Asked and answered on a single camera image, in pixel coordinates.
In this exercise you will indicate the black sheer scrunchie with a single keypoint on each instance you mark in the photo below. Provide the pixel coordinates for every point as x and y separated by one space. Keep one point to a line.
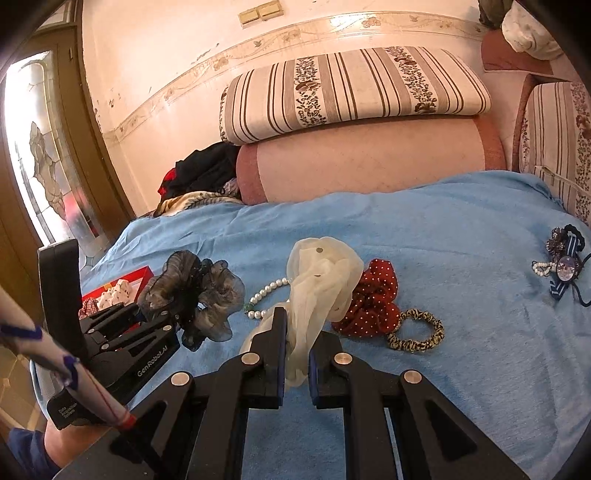
212 286

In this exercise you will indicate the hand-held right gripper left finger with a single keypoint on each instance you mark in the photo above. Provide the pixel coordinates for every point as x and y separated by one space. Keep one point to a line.
280 355

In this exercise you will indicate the long striped floral cushion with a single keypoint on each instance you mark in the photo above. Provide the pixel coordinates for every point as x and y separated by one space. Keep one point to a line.
355 92

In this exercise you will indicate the red garment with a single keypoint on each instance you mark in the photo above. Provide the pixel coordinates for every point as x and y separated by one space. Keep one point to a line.
167 182

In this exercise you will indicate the red polka dot scrunchie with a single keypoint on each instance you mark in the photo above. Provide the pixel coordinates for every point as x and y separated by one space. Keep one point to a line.
369 295

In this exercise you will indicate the square striped floral cushion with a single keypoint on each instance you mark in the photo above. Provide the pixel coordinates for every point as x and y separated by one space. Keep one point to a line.
554 138

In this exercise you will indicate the white lace scrunchie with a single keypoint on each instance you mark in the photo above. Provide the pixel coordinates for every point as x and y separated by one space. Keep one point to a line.
117 288

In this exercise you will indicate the wooden door stained glass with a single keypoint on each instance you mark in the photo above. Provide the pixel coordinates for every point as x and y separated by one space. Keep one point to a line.
41 138

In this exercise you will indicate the long pink bolster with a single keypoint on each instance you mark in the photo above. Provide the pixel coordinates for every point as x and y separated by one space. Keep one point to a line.
360 161

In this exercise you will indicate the white crumpled cloth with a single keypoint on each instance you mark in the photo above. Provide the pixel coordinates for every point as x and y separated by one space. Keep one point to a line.
526 27

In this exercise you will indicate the gold patterned scarf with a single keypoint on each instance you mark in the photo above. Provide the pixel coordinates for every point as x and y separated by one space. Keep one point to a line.
194 201

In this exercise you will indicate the red cardboard tray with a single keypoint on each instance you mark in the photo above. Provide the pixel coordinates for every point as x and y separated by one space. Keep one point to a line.
134 274

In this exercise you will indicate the beige wall switch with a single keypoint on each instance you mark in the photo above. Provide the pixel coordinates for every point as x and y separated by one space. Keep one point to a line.
270 10
249 18

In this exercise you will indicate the dark green cloth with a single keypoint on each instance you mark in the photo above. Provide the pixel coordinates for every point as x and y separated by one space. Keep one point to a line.
491 11

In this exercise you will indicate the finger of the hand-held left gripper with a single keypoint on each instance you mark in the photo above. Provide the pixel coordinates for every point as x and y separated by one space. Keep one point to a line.
115 316
138 339

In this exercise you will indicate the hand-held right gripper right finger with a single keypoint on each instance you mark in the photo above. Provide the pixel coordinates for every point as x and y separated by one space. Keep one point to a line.
314 376

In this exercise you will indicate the light blue blanket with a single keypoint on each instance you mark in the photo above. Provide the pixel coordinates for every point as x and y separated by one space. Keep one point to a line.
438 221

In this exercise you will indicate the cream sheer dotted scrunchie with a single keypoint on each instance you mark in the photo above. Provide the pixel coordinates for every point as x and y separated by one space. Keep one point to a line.
318 286

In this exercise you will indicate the white cloth with blue marks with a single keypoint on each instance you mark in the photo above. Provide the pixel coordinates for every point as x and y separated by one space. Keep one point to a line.
55 364

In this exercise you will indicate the black clothing pile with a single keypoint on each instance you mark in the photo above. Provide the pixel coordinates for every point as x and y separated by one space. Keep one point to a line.
207 168

